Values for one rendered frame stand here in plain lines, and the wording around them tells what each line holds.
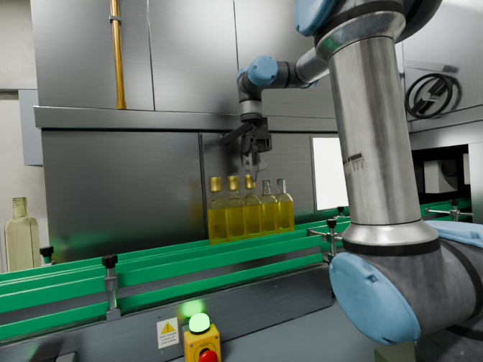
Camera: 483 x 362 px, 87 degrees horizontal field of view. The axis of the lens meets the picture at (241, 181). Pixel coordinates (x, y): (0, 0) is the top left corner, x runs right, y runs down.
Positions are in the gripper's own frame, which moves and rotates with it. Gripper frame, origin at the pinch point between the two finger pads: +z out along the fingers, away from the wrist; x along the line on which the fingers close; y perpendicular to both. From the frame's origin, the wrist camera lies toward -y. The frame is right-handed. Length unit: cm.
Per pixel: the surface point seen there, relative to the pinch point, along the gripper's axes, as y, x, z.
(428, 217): 85, -4, 23
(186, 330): -26.6, -18.1, 32.7
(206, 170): -11.1, 11.7, -3.6
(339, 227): 32.6, -4.2, 20.3
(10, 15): -155, 309, -213
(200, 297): -22.3, -15.6, 27.6
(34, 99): -127, 264, -100
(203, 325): -23.4, -21.4, 31.0
